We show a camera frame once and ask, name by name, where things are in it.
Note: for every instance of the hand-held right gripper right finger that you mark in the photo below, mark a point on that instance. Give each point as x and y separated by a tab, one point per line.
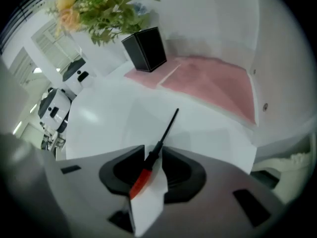
218	195

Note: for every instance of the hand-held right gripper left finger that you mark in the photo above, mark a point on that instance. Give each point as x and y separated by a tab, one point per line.
89	187

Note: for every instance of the white ornate dressing table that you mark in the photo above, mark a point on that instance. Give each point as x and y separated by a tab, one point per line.
292	172

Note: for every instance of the white desk with hutch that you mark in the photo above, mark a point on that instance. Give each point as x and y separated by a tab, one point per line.
111	113

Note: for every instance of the white and black robot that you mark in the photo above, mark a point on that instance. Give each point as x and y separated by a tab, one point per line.
54	110
79	76

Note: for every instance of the pink mat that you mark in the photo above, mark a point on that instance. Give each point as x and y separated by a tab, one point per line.
151	79
213	83

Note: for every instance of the black square vase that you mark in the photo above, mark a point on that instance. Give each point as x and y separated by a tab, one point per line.
146	48

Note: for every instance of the yellow flower bouquet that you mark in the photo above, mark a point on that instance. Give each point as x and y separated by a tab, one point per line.
99	9

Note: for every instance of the black metal railing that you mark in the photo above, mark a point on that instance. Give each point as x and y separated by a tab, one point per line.
19	18

